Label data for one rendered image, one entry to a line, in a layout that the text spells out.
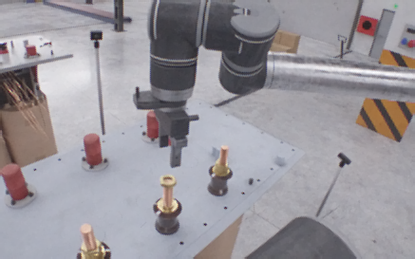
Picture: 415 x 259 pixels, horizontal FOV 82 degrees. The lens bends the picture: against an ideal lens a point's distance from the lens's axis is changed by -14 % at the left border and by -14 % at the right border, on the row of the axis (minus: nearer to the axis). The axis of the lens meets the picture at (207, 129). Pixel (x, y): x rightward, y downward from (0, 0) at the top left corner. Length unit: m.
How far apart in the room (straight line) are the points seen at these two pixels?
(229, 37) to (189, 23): 0.08
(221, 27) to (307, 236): 0.39
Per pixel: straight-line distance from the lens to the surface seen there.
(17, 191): 1.11
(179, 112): 0.64
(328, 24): 14.12
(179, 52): 0.57
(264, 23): 0.55
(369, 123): 5.64
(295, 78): 0.71
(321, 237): 0.39
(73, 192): 1.12
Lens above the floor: 2.12
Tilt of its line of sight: 31 degrees down
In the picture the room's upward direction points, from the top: 7 degrees clockwise
